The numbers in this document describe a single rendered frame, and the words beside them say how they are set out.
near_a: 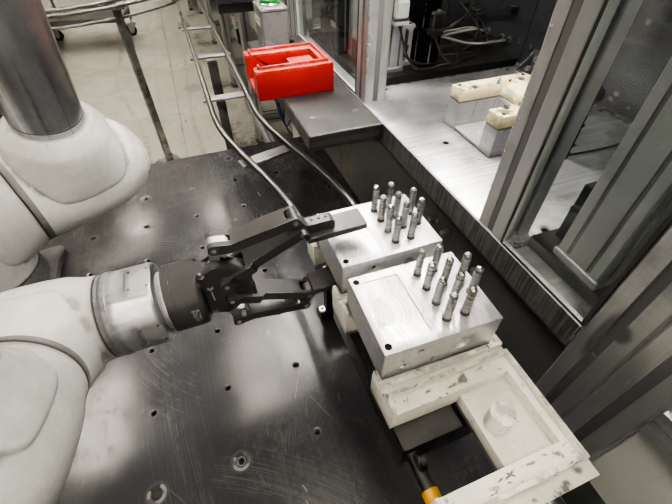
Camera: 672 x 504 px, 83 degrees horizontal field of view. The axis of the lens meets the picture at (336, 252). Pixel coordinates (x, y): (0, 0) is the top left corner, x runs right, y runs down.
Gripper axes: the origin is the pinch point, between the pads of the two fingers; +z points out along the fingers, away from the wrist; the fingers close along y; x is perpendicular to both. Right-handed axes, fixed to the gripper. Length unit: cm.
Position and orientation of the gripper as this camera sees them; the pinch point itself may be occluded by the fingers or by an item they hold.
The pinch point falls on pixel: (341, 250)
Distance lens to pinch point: 46.0
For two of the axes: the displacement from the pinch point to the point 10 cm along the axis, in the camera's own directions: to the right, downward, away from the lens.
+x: -3.5, -6.6, 6.6
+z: 9.4, -2.6, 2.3
